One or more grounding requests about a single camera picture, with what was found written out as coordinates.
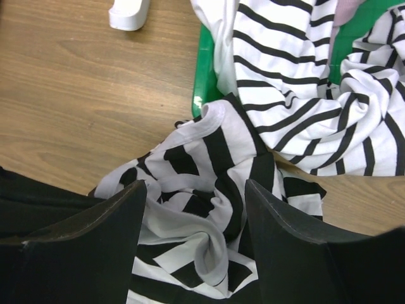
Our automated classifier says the wide striped tank top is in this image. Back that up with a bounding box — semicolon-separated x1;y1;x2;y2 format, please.
93;95;326;303

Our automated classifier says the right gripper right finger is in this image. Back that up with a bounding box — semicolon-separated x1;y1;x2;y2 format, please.
245;180;404;303

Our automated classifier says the green plastic basket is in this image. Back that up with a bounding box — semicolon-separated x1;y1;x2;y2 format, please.
192;0;404;117

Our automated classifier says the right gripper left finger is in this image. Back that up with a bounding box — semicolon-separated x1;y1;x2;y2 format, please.
1;181;146;303

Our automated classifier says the silver clothes rack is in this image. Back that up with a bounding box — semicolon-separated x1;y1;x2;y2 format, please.
108;0;150;32

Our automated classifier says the mauve pink garment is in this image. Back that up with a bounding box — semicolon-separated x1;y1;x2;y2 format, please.
328;0;365;62

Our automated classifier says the thin striped white shirt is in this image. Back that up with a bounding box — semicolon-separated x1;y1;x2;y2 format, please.
192;1;404;176

